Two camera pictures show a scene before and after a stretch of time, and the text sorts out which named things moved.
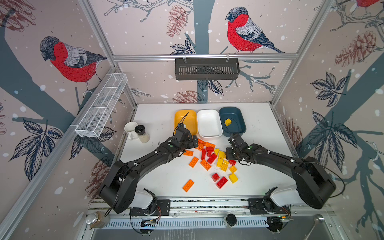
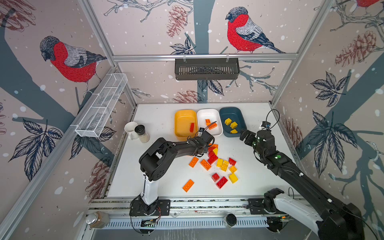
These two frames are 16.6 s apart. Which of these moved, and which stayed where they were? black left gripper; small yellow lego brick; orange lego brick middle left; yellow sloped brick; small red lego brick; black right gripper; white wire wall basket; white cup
Moved: black right gripper; black left gripper; yellow sloped brick
Stayed: white cup; white wire wall basket; orange lego brick middle left; small red lego brick; small yellow lego brick
